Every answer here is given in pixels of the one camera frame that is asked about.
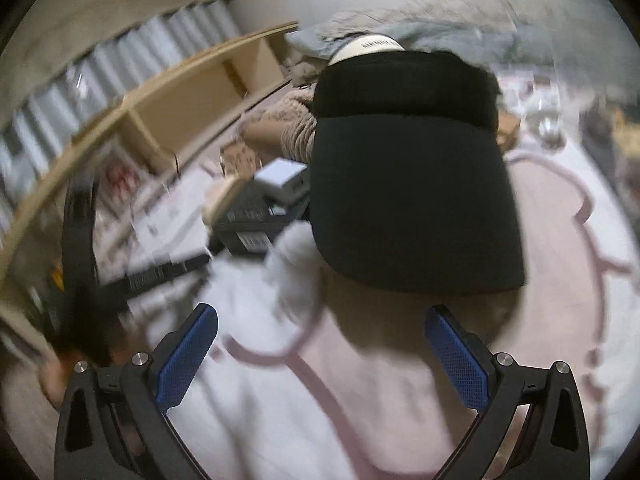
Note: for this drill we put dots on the light wooden holder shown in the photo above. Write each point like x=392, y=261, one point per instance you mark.
x=222, y=200

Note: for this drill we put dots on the cardboard tube with twine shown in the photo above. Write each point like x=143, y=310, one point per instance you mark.
x=295, y=135

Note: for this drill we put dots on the black product box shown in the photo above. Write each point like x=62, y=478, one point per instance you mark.
x=250, y=225

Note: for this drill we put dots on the person's left hand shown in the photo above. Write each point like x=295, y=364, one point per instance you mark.
x=55, y=380

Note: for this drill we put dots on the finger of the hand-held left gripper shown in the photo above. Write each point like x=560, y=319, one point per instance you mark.
x=80, y=240
x=165, y=275

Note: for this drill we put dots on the grey blue duvet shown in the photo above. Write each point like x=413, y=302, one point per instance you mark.
x=440, y=35

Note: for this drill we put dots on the white sun visor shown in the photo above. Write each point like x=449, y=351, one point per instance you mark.
x=365, y=47

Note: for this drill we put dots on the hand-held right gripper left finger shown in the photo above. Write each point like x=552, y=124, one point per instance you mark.
x=185, y=360

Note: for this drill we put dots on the wooden shelf unit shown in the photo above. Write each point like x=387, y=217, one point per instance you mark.
x=190, y=95

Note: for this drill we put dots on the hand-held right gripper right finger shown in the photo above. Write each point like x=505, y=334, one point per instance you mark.
x=457, y=360

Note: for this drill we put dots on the white power adapter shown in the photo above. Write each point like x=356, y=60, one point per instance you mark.
x=280, y=180

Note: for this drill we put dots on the black fabric pouch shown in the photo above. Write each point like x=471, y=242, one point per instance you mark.
x=400, y=85

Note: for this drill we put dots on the clear plastic storage bin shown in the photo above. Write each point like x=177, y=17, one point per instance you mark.
x=545, y=120

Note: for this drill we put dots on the clear doll display case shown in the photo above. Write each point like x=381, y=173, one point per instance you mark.
x=120, y=175

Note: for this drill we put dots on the perforated wooden card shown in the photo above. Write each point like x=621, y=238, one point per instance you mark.
x=240, y=157

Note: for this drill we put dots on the black sun visor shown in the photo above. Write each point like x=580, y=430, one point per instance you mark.
x=410, y=200

